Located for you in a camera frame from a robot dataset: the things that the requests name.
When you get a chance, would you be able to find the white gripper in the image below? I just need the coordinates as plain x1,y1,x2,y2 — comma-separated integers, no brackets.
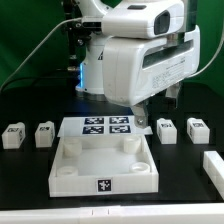
102,27,200,128

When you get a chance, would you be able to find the white square tabletop part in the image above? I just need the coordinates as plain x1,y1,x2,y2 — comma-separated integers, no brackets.
48,134,159,197

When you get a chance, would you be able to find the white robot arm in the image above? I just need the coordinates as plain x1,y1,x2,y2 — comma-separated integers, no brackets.
62,0,200,128

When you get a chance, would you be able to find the white sheet with markers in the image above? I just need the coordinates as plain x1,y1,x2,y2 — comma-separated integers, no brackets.
58,115,152,137

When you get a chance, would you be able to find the white obstacle right bar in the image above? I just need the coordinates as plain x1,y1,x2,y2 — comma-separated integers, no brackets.
203,151,224,200

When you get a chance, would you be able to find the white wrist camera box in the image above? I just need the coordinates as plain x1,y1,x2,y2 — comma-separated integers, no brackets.
101,0,185,39

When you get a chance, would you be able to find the white cable right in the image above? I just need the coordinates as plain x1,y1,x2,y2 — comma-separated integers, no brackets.
192,33,224,79

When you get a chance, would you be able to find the white cable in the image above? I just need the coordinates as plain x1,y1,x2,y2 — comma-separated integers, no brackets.
192,33,224,79
0,17,83,93

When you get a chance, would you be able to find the white obstacle front rail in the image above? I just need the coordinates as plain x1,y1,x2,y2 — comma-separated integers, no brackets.
0,203,224,224

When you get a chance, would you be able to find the white cable left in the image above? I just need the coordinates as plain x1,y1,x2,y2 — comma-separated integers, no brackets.
0,17,83,93

